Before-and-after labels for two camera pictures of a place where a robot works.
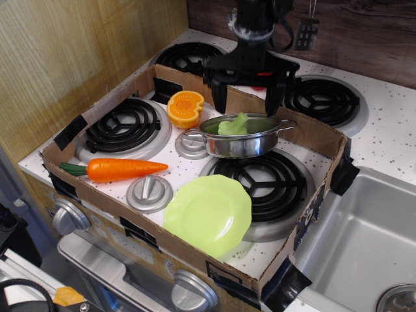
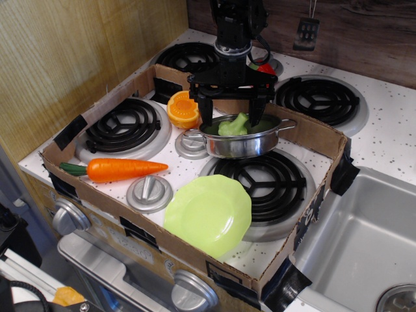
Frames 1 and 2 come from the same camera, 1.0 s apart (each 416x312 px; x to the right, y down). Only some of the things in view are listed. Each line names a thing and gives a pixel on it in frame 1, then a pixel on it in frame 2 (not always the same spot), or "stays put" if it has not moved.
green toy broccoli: (236, 127) stays put
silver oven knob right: (192, 293) stays put
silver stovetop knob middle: (191, 145) stays put
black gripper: (252, 64) to (232, 80)
